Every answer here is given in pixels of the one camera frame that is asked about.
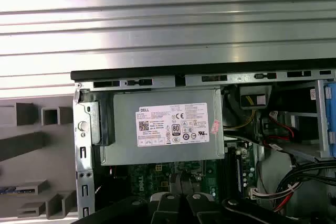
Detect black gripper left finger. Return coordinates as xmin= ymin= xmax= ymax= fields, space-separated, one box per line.
xmin=77 ymin=192 xmax=186 ymax=224

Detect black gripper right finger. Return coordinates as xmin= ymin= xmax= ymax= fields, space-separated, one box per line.
xmin=184 ymin=192 xmax=299 ymax=224

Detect metal socket cover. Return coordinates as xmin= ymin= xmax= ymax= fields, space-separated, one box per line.
xmin=169 ymin=172 xmax=208 ymax=196

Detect green motherboard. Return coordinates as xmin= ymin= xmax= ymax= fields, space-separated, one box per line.
xmin=106 ymin=142 xmax=259 ymax=204

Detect black RAM slot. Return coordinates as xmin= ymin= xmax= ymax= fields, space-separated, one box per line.
xmin=225 ymin=144 xmax=237 ymax=200

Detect blue RAM slot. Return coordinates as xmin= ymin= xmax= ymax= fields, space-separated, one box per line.
xmin=236 ymin=152 xmax=244 ymax=195

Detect grey power supply unit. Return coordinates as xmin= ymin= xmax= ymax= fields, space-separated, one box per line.
xmin=100 ymin=87 xmax=226 ymax=167

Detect grey parts rack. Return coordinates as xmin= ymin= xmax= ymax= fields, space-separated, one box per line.
xmin=0 ymin=95 xmax=79 ymax=221

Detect black PC case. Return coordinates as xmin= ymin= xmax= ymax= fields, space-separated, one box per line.
xmin=70 ymin=62 xmax=336 ymax=224

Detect grey tall disk bay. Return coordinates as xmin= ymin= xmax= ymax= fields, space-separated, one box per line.
xmin=313 ymin=78 xmax=336 ymax=161

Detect RAM stick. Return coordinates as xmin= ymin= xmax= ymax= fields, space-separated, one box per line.
xmin=0 ymin=186 xmax=36 ymax=196

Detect blue disk carrier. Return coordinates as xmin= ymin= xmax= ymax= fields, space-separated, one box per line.
xmin=323 ymin=84 xmax=336 ymax=157

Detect yellow wire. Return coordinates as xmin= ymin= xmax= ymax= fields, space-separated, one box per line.
xmin=225 ymin=95 xmax=257 ymax=130

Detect black cable bundle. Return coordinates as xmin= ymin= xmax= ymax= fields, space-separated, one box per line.
xmin=270 ymin=161 xmax=336 ymax=216

